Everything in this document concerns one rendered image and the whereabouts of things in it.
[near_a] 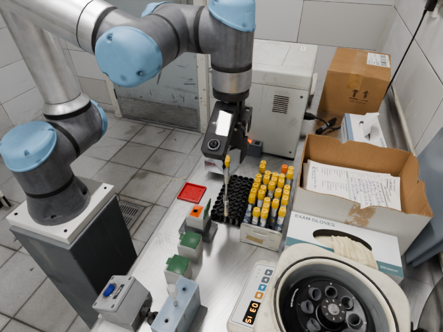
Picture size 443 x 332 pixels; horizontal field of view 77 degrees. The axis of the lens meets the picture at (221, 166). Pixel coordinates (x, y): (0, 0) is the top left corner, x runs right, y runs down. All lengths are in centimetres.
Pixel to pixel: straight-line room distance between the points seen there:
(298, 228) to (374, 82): 74
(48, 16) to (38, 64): 29
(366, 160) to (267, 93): 35
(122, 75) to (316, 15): 183
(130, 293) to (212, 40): 49
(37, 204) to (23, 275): 122
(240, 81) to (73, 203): 53
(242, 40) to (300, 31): 169
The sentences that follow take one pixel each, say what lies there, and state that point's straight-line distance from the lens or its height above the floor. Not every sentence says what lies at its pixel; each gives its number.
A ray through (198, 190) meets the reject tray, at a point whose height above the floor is 88.
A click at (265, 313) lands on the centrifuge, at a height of 99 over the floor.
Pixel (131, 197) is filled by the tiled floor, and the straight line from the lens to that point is 213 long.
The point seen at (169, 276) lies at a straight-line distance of 65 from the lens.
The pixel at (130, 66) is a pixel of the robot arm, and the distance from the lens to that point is 40.
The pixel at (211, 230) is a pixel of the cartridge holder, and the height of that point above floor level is 89.
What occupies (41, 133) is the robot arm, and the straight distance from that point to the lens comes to 75.
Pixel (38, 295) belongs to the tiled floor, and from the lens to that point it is 190.
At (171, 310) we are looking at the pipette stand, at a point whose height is 97.
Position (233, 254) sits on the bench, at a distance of 71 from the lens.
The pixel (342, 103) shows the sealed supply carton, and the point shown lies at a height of 93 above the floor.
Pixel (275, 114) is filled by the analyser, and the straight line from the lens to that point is 91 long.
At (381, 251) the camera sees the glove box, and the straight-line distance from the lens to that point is 73.
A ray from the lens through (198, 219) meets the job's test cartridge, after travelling 68.
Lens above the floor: 148
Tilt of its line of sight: 41 degrees down
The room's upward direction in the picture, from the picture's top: straight up
